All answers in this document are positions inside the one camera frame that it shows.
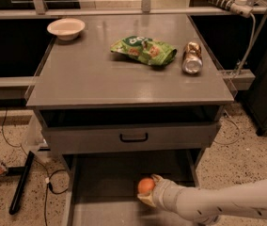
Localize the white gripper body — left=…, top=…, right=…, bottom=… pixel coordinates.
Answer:
left=152, top=179, right=185, bottom=212

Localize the white cable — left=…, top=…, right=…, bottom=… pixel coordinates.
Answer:
left=213, top=12, right=256, bottom=146

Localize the green chip bag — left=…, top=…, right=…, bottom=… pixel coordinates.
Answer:
left=110, top=36, right=177, bottom=66

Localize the orange fruit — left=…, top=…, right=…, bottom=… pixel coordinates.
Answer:
left=137, top=178, right=155, bottom=194

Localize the open grey middle drawer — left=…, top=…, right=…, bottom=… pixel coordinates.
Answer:
left=62, top=150, right=203, bottom=226

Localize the black floor stand bar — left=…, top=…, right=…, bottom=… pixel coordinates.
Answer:
left=8, top=152, right=34, bottom=215

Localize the striped tube with white cap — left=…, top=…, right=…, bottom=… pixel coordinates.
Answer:
left=207, top=0, right=253, bottom=18

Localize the black floor cable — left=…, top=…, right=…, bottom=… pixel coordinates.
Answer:
left=0, top=108, right=70, bottom=226

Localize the crushed silver soda can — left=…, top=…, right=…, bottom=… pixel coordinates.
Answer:
left=181, top=41, right=203, bottom=74

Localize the white paper bowl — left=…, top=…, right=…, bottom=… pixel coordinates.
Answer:
left=47, top=18, right=86, bottom=40

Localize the grey drawer cabinet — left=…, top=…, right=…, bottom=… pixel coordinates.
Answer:
left=24, top=14, right=235, bottom=226

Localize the black drawer handle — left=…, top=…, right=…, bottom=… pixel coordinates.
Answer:
left=119, top=133, right=149, bottom=143

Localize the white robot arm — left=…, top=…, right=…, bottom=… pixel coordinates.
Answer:
left=137, top=174, right=267, bottom=225

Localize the grey upper drawer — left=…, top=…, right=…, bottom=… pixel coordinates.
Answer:
left=39, top=105, right=222, bottom=154

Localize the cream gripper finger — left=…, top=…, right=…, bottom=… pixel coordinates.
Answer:
left=137, top=192, right=155, bottom=207
left=150, top=174, right=163, bottom=184

